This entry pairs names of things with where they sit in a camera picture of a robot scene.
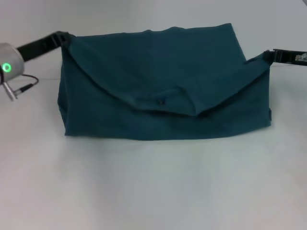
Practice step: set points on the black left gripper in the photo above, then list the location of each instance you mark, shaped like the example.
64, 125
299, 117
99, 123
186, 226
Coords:
36, 46

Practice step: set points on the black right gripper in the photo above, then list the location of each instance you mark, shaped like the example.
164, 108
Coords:
287, 57

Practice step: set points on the teal t-shirt with FREE print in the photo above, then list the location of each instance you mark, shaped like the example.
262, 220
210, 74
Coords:
156, 72

